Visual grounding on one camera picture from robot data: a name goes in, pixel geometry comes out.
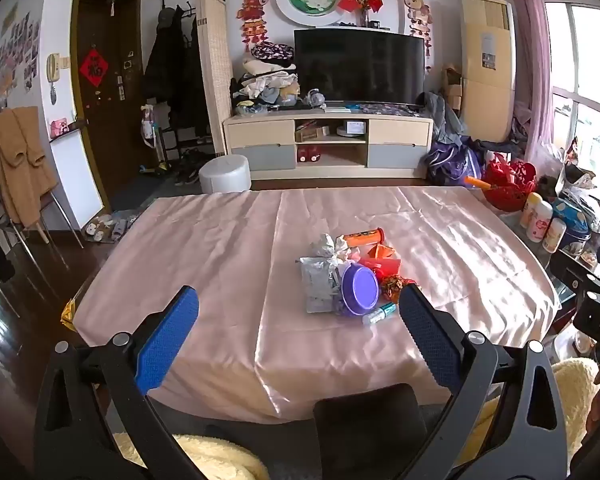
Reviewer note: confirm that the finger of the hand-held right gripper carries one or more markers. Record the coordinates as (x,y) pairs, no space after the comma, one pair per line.
(572,270)

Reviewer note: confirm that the pink curtain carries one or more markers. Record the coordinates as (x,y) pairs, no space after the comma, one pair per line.
(527,50)

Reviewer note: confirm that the pile of clothes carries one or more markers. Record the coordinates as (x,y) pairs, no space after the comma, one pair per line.
(265,80)

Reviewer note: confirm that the beige folding screen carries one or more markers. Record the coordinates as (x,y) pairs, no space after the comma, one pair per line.
(215,70)

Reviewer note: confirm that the white round stool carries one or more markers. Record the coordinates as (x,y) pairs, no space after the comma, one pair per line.
(225,174)

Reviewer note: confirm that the wall intercom phone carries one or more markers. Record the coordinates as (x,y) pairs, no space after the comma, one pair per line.
(53,67)

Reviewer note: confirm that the pile of slippers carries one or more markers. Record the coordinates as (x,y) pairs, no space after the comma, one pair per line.
(105,227)

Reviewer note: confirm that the black plastic bin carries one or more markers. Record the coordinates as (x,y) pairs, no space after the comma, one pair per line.
(370,435)

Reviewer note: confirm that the metal frame chair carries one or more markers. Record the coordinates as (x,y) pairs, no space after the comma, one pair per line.
(55,210)

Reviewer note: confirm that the purple bag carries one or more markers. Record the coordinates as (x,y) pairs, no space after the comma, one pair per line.
(452,165)

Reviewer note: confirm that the grey clothing heap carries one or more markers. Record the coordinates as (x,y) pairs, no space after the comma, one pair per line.
(442,120)

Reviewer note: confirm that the blue round tin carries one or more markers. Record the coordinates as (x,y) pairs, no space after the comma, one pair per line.
(575,227)

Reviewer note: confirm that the clear plastic wrap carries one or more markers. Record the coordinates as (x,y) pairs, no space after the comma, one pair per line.
(327,246)

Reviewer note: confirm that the small white bottle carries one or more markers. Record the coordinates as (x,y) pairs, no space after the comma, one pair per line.
(554,235)

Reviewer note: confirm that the orange tube with black cap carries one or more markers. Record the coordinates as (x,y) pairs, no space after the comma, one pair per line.
(362,237)

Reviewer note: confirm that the black hanging coat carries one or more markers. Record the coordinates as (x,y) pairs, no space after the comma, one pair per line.
(162,65)
(195,85)

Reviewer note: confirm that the cartoon hanging decoration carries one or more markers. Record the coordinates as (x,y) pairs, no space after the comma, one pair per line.
(418,15)

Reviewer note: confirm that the red diamond door sign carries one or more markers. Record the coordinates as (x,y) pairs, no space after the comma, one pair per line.
(94,68)

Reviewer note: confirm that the beige standing air conditioner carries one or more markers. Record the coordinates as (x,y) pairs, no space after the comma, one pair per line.
(487,75)

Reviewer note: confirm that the orange toy stick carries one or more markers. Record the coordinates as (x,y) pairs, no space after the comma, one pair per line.
(477,182)

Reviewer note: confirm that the small green white tube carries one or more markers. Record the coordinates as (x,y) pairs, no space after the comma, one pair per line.
(380,314)

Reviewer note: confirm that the white bottle with yellow label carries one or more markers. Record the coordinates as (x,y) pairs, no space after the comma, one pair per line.
(531,212)

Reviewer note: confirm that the wall photo collage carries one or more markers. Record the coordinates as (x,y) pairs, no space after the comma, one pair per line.
(15,65)

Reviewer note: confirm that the red patterned wrapper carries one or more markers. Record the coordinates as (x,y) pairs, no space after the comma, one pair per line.
(397,287)

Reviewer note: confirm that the tan coat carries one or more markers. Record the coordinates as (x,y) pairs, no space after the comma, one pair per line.
(17,165)

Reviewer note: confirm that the black flat television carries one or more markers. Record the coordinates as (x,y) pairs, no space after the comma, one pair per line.
(360,67)

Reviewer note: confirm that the white bottle with red label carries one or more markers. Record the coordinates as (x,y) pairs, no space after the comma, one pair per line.
(540,222)

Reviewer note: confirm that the red fish hanging decoration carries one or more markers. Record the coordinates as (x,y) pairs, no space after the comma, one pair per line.
(253,10)

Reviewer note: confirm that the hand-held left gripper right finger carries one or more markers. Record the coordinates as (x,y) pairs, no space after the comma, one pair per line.
(430,340)

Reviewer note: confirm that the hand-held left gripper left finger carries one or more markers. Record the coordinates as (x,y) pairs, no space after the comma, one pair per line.
(167,340)

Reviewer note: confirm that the cardboard box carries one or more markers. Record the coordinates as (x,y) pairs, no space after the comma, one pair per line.
(451,87)

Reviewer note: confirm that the brown wooden door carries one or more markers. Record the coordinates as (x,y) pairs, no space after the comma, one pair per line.
(110,125)

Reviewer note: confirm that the white board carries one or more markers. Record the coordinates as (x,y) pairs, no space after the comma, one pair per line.
(75,180)

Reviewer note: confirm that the silver foil packet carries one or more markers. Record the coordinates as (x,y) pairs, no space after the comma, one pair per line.
(317,282)

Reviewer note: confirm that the yellow fleece robe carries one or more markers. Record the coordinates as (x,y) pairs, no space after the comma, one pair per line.
(220,460)

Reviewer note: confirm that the pink satin tablecloth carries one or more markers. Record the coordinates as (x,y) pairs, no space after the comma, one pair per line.
(205,260)

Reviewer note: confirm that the red paper piece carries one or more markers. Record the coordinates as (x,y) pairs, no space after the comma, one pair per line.
(380,262)

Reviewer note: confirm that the window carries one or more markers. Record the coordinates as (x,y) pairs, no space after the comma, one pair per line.
(587,60)

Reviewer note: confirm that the purple plastic bowl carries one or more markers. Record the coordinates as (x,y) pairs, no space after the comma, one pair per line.
(358,290)

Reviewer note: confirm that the grey stuffed toy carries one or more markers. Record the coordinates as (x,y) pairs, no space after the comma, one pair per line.
(316,98)

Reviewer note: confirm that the beige television cabinet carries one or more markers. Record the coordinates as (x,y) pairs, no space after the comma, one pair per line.
(260,132)

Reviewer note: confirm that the red plastic basket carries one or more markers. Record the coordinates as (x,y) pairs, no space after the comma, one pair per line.
(507,185)

